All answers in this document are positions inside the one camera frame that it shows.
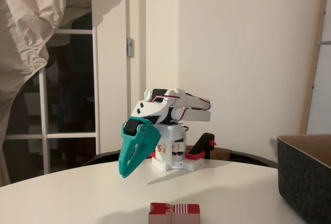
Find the white framed glass door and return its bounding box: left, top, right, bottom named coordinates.
left=4, top=0, right=101, bottom=175

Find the wooden frame with translucent panel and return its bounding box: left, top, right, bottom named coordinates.
left=297, top=0, right=331, bottom=135

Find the dark grey felt bin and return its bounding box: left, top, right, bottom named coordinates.
left=276, top=134, right=331, bottom=224

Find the beige crumpled curtain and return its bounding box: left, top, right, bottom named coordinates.
left=0, top=0, right=93, bottom=186

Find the silver door hinge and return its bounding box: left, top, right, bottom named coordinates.
left=126, top=37, right=135, bottom=58

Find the pale tape label F3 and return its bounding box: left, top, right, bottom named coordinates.
left=172, top=143, right=185, bottom=155

